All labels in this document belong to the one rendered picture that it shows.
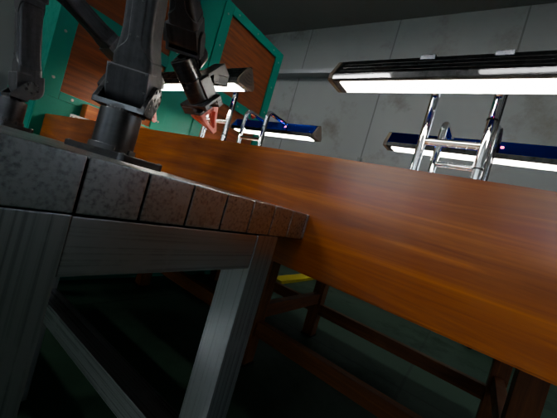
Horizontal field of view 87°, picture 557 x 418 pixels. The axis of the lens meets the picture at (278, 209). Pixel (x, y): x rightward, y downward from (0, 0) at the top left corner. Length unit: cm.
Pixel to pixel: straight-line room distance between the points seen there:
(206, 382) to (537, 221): 42
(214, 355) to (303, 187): 27
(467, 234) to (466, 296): 7
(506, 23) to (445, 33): 52
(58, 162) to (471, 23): 405
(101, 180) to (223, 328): 25
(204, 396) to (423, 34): 404
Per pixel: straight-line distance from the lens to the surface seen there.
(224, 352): 41
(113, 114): 54
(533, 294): 41
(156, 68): 58
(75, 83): 169
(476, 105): 367
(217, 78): 87
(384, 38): 429
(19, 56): 113
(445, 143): 94
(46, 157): 22
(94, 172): 23
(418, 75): 81
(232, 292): 39
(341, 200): 44
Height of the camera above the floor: 67
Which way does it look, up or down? 1 degrees down
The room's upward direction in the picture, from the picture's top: 16 degrees clockwise
